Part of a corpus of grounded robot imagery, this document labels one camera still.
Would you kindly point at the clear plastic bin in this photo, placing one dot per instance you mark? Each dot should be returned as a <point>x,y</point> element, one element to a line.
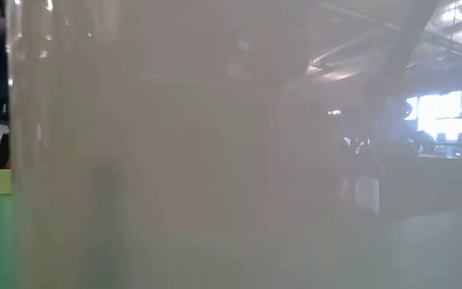
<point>175,160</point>

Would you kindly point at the bright screen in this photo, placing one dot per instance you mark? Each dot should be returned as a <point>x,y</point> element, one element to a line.
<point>441,116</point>

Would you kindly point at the black office chair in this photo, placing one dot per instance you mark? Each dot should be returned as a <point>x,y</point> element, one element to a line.
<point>3,152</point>

